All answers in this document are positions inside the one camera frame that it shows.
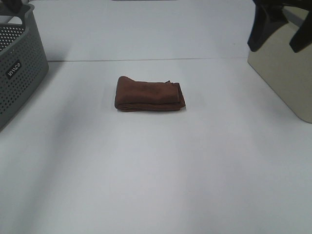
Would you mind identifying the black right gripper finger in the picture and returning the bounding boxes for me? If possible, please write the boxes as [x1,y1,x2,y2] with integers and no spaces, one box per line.
[248,0,284,52]
[290,14,312,53]

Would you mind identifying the beige storage bin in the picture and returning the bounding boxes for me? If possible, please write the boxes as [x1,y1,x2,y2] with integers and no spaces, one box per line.
[248,0,312,123]

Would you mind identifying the grey perforated plastic basket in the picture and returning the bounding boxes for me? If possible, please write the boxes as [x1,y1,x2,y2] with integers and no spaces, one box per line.
[0,0,49,128]

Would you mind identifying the brown towel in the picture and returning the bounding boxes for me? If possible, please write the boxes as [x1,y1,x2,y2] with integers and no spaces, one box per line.
[115,76,186,112]

